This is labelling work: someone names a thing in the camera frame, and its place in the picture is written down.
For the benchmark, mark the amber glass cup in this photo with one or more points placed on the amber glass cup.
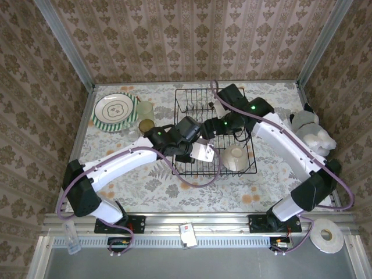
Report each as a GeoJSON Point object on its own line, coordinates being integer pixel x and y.
{"type": "Point", "coordinates": [146, 126]}

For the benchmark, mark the frosted pale green glass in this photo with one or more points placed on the frosted pale green glass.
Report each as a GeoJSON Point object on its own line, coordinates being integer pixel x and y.
{"type": "Point", "coordinates": [145, 110]}

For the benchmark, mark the clear drinking glass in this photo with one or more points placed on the clear drinking glass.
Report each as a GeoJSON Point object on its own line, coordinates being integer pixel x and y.
{"type": "Point", "coordinates": [130, 132]}

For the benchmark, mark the cream ceramic bowl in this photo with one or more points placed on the cream ceramic bowl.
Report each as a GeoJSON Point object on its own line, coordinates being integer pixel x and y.
{"type": "Point", "coordinates": [235, 158]}

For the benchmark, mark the green striped plate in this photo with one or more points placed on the green striped plate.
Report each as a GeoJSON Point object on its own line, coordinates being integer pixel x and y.
{"type": "Point", "coordinates": [101, 125]}

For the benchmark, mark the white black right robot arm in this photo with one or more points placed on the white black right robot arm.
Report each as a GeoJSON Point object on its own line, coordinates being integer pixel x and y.
{"type": "Point", "coordinates": [284, 145]}

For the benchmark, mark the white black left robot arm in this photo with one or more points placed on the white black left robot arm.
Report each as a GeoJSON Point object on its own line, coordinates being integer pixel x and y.
{"type": "Point", "coordinates": [122, 160]}

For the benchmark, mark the grey plush toy animal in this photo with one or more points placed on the grey plush toy animal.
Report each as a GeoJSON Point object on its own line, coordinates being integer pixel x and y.
{"type": "Point", "coordinates": [308, 128]}

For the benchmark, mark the small white box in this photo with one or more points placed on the small white box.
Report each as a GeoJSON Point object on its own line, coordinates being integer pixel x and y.
{"type": "Point", "coordinates": [187, 234]}

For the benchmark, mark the black power connector box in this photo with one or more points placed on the black power connector box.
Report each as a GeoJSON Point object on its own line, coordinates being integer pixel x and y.
{"type": "Point", "coordinates": [119, 242]}
{"type": "Point", "coordinates": [282, 242]}

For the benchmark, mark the clear plastic bottle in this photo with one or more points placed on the clear plastic bottle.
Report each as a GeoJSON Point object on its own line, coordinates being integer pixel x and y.
{"type": "Point", "coordinates": [72, 238]}

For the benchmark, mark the white tape roll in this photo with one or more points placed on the white tape roll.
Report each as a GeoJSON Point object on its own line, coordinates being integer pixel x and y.
{"type": "Point", "coordinates": [315, 238]}

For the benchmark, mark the aluminium table edge rail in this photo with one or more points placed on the aluminium table edge rail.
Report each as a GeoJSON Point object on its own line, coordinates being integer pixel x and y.
{"type": "Point", "coordinates": [302, 93]}
{"type": "Point", "coordinates": [82, 129]}

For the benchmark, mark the aluminium mounting rail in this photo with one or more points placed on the aluminium mounting rail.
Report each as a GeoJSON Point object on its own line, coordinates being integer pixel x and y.
{"type": "Point", "coordinates": [203, 222]}

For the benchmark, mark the aluminium frame post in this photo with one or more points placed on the aluminium frame post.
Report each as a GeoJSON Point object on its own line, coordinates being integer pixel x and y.
{"type": "Point", "coordinates": [69, 49]}
{"type": "Point", "coordinates": [319, 43]}

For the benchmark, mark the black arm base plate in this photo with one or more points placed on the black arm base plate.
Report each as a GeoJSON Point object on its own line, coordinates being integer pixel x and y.
{"type": "Point", "coordinates": [136, 223]}
{"type": "Point", "coordinates": [258, 223]}

